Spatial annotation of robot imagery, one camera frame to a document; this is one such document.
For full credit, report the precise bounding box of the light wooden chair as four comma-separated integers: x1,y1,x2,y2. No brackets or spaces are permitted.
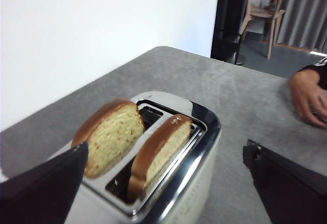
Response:
240,0,292,59

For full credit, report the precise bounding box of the person's hand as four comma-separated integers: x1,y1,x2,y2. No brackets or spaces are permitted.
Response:
288,69,327,129

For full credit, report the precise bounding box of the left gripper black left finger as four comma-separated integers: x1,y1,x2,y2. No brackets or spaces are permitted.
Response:
0,140,89,224

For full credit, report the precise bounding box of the brown-crust bread slice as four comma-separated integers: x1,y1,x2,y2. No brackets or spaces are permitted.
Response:
71,98,146,179
127,114,193,201

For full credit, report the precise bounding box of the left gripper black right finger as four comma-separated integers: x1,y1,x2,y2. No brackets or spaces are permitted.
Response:
242,139,327,224

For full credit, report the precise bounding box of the grey curtain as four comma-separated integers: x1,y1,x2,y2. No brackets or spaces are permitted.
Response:
277,0,327,52

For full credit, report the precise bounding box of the cream two-slot toaster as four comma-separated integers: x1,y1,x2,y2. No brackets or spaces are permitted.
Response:
47,91,222,224

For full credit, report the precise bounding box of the black floor stand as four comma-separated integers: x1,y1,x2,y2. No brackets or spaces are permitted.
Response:
211,0,250,65

